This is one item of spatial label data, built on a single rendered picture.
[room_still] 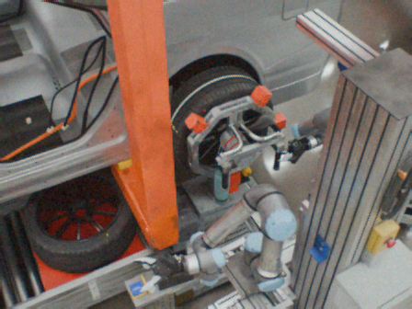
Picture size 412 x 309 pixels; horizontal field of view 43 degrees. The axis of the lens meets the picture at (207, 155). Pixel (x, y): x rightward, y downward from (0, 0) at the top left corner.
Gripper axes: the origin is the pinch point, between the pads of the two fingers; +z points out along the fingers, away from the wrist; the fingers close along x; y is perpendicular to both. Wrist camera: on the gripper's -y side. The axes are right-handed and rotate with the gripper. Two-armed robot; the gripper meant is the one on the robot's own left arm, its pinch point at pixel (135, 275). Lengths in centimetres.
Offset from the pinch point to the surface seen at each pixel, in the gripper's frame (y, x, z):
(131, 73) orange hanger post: -60, 46, -15
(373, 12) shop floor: 81, 326, -305
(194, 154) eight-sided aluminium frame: 24, 91, -47
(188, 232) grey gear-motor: 79, 85, -38
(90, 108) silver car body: 6, 130, 4
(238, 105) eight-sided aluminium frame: -1, 95, -74
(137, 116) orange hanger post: -38, 49, -15
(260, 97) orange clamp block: -2, 95, -87
